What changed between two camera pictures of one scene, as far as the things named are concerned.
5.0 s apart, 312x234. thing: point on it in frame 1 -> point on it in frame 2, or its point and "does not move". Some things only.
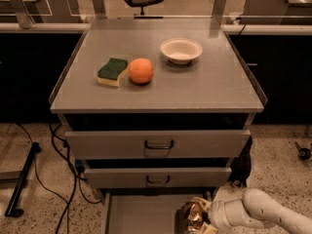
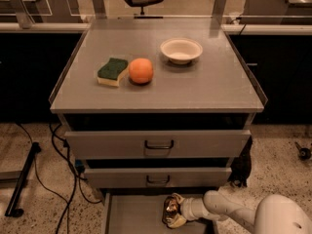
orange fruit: x=140 y=70 does not move
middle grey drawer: x=157 y=177 does not move
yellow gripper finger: x=204 y=203 -> x=178 y=196
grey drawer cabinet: x=157 y=112 does not move
